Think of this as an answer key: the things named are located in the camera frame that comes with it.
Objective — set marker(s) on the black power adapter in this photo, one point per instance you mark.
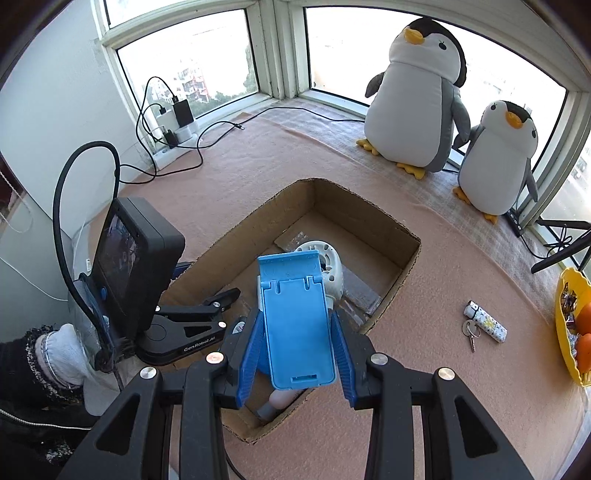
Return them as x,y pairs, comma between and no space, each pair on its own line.
183,113

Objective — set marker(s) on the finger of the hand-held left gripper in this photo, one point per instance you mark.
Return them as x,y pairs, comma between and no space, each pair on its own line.
198,344
217,302

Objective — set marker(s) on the small penguin plush toy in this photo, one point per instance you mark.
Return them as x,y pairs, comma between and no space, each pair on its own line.
494,170

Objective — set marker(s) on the peach fleece blanket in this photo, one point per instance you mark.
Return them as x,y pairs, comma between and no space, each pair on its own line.
461,392

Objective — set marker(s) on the white bottle with grey cap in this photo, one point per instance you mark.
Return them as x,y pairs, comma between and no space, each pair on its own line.
281,399

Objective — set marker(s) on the black inline controller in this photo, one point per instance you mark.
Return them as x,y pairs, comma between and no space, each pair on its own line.
515,221

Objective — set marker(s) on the white wall charger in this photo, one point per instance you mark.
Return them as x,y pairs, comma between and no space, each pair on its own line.
167,122

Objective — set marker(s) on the grey plaid cloth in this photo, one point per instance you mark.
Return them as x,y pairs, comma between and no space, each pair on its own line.
351,134

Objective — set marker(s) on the yellow plastic bowl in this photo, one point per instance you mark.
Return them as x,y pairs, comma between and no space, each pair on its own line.
561,332

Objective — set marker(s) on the pile of brown chocolate bars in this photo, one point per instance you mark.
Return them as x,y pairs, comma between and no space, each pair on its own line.
569,300

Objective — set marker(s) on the white power strip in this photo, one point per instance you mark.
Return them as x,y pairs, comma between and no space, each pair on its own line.
184,145

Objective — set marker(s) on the black tripod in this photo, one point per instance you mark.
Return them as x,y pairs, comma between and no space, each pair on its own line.
542,264

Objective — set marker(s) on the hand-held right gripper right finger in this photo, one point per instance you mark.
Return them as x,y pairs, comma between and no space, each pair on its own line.
345,369

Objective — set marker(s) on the person's left forearm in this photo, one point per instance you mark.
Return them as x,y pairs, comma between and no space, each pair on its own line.
27,369

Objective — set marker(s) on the blue phone stand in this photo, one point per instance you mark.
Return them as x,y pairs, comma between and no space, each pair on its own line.
295,332

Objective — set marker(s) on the pile of blue wrapped candies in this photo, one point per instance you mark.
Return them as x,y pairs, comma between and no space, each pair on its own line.
575,350

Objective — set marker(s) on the white window frame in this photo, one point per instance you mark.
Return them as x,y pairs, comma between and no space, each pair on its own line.
277,46

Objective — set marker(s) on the cardboard box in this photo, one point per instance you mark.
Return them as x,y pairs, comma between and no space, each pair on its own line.
323,203

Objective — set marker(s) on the white patterned lighter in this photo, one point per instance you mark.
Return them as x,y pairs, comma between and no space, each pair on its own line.
489,323

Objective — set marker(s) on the person's left hand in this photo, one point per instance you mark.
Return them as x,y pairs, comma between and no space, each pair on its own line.
69,355

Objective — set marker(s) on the large penguin plush toy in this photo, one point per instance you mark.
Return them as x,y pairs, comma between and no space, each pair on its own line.
411,115

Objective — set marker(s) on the orange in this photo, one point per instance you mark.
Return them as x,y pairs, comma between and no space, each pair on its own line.
584,316
584,353

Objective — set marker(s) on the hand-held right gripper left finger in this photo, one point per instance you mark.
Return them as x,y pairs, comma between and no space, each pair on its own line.
249,364

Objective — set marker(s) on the person's black jacket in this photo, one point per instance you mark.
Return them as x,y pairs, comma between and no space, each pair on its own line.
37,443

